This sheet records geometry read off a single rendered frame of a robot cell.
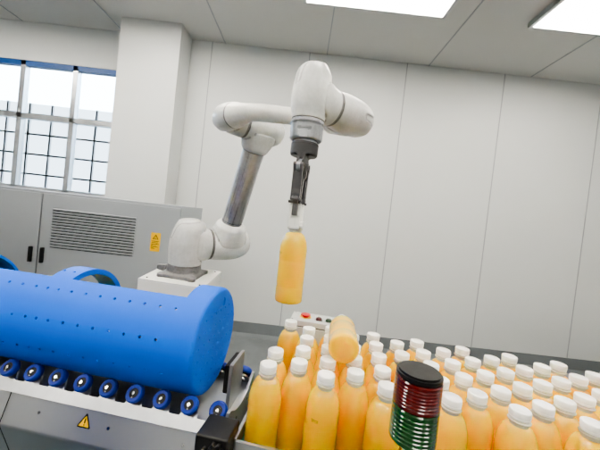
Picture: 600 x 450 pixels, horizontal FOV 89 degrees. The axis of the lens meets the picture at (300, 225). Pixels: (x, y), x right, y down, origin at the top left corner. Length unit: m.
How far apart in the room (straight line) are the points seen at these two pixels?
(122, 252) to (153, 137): 1.51
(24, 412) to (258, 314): 2.92
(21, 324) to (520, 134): 4.53
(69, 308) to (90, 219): 1.90
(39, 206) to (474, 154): 4.31
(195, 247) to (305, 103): 0.91
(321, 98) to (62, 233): 2.50
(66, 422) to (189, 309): 0.43
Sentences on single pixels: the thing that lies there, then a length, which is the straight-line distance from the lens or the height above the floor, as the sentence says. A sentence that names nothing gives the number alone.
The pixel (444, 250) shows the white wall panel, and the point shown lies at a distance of 4.02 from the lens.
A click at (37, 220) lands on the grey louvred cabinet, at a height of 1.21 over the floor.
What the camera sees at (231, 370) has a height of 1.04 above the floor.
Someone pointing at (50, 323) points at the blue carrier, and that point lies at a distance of 1.03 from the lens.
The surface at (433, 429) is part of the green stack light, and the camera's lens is 0.52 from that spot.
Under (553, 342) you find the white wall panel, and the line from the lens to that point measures 4.93.
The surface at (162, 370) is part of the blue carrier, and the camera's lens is 0.87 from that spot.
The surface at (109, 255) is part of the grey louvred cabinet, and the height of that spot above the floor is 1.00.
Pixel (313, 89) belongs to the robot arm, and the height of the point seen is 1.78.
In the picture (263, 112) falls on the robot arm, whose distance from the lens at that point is 1.12.
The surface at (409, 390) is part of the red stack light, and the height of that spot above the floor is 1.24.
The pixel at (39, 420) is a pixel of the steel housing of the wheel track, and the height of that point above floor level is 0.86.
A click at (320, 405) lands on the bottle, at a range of 0.75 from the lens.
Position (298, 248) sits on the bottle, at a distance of 0.80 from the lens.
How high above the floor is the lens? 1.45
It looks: 1 degrees down
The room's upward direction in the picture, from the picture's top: 6 degrees clockwise
